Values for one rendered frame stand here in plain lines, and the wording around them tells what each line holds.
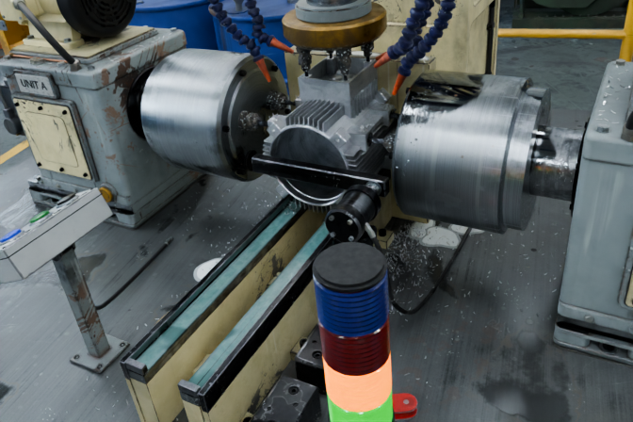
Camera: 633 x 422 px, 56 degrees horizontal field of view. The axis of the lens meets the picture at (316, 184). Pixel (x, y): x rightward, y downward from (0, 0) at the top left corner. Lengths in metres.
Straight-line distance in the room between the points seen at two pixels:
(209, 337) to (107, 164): 0.51
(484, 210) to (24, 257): 0.65
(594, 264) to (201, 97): 0.70
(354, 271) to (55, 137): 1.00
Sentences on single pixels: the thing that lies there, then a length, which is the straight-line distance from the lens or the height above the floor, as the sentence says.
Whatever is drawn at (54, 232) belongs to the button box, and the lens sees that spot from 0.92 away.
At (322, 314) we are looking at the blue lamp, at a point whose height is 1.18.
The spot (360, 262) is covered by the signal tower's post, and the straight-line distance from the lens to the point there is 0.48.
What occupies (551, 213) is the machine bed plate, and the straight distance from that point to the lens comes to 1.32.
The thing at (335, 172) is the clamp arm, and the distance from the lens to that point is 0.98.
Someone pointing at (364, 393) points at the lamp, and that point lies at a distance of 0.54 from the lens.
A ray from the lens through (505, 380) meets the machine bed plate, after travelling 0.96.
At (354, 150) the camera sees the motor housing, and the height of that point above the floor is 1.05.
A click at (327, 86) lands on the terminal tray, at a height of 1.13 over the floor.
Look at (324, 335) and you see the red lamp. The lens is 0.51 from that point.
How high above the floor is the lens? 1.51
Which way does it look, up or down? 31 degrees down
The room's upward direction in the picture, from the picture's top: 6 degrees counter-clockwise
